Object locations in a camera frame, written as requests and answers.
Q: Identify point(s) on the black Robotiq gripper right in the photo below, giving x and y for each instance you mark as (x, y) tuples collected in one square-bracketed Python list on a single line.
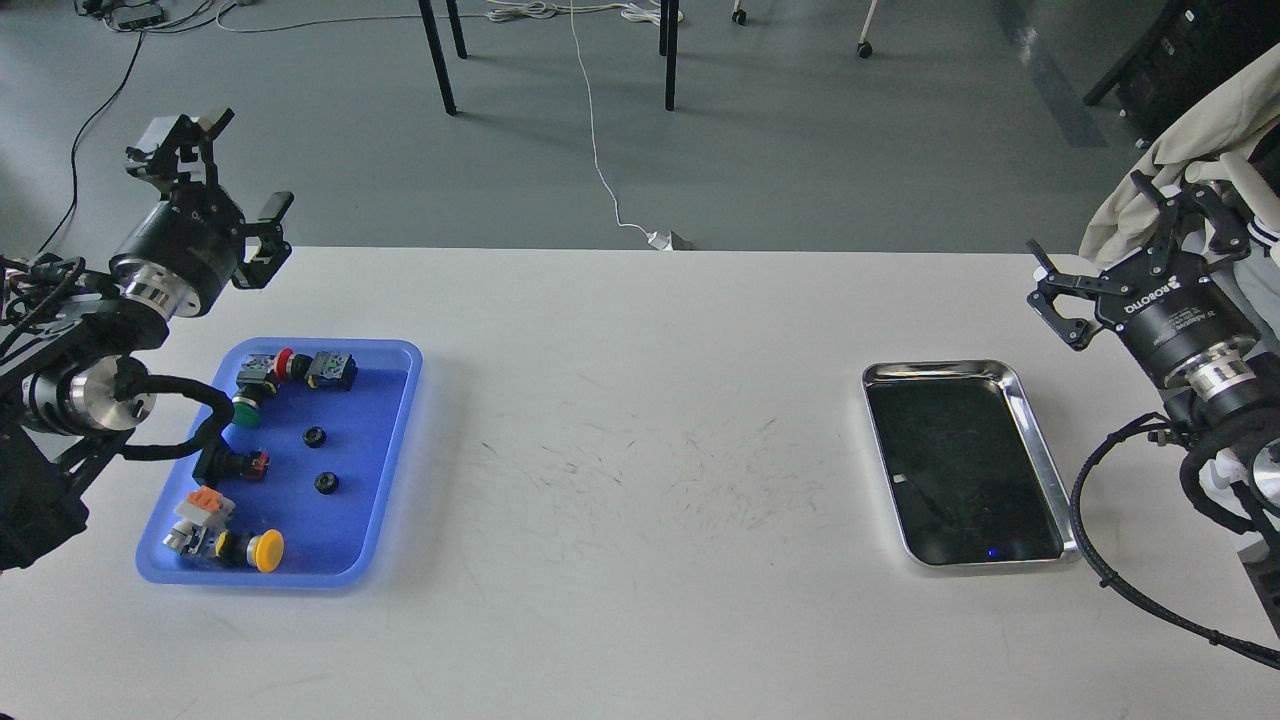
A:
[(1170, 315)]

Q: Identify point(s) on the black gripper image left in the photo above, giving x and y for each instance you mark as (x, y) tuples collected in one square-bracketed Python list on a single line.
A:
[(182, 255)]

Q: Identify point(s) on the small black gear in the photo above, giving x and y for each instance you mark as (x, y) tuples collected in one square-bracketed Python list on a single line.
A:
[(314, 437), (326, 483)]

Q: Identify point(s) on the silver metal tray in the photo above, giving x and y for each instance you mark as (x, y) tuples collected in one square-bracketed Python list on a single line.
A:
[(972, 481)]

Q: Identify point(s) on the blue plastic tray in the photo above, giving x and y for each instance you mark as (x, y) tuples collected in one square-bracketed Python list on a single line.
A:
[(329, 540)]

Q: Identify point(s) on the beige jacket on chair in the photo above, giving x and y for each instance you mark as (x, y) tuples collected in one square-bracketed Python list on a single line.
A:
[(1233, 117)]

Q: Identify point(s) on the black table leg left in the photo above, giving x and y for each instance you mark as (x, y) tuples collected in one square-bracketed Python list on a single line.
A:
[(436, 48)]

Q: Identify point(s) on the black table leg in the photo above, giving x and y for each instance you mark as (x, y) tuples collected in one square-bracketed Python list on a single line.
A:
[(436, 48), (669, 20)]

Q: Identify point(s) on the orange grey contact block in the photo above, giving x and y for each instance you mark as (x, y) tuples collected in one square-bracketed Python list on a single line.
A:
[(206, 508)]

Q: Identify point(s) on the black table leg right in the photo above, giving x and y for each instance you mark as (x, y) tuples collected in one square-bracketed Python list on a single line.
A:
[(669, 20)]

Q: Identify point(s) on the red push button switch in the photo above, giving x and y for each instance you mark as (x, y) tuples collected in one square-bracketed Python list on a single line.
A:
[(261, 370)]

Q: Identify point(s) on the black contact block switch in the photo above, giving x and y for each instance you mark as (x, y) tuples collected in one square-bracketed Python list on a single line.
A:
[(330, 370)]

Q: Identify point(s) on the green push button switch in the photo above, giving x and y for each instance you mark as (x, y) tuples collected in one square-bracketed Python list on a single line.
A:
[(247, 403)]

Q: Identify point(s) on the black red connector switch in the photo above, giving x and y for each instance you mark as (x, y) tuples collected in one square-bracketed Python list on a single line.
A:
[(218, 462)]

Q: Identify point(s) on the yellow push button switch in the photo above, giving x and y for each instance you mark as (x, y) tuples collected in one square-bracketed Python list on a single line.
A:
[(227, 548)]

